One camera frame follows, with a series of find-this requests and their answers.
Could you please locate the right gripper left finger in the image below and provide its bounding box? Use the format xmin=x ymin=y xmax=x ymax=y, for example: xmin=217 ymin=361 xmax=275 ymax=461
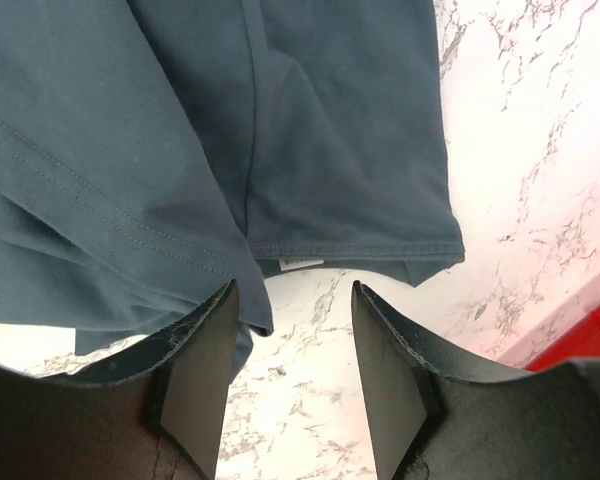
xmin=0 ymin=283 xmax=239 ymax=480

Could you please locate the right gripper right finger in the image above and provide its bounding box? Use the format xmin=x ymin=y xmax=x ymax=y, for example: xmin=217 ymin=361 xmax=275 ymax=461
xmin=351 ymin=282 xmax=600 ymax=480

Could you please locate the dark blue-grey t shirt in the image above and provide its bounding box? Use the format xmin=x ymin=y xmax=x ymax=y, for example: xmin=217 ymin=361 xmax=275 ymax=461
xmin=0 ymin=1 xmax=465 ymax=369

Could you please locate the red plastic bin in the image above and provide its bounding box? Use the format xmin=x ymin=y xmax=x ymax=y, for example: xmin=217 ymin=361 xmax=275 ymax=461
xmin=498 ymin=277 xmax=600 ymax=372

